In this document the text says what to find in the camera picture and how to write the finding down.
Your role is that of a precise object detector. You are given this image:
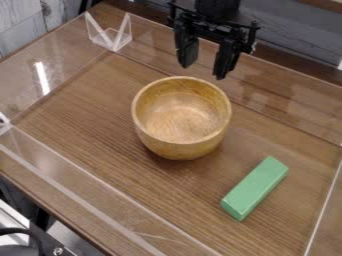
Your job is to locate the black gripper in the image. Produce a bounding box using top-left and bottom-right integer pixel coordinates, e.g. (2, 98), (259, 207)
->
(168, 0), (260, 80)

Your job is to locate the green rectangular block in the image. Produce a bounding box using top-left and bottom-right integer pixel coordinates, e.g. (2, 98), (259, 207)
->
(220, 156), (288, 222)

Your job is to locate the brown wooden bowl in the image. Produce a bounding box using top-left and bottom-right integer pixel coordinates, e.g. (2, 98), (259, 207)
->
(130, 76), (232, 160)

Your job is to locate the clear acrylic corner bracket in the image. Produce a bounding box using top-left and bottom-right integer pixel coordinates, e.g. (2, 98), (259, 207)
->
(84, 12), (132, 52)

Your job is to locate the clear acrylic tray wall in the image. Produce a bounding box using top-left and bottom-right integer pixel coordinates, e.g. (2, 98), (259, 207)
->
(0, 4), (342, 256)

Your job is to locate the black metal bracket with bolt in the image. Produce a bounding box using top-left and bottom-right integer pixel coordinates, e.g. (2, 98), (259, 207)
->
(29, 223), (77, 256)

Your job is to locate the black cable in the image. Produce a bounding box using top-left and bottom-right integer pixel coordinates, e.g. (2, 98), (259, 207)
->
(0, 227), (45, 256)

